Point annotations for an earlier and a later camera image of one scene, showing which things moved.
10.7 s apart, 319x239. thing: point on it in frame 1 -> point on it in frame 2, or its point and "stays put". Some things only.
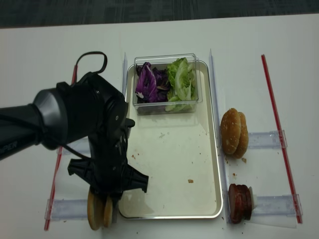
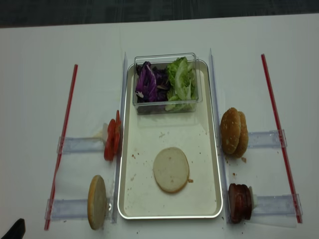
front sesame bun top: [230, 130] stays put
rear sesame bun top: [243, 142] stays put
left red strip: [57, 169] stays put
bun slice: [108, 212] -> [171, 169]
